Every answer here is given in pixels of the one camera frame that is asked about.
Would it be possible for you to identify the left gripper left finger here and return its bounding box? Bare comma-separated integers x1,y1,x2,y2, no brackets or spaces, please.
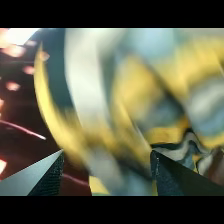
0,149,65,197

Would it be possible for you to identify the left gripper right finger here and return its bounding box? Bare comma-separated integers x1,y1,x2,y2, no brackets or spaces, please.
149,149,224,197

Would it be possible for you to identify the yellow grey striped shirt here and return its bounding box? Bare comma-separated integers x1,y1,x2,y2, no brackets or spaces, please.
33,27,224,197

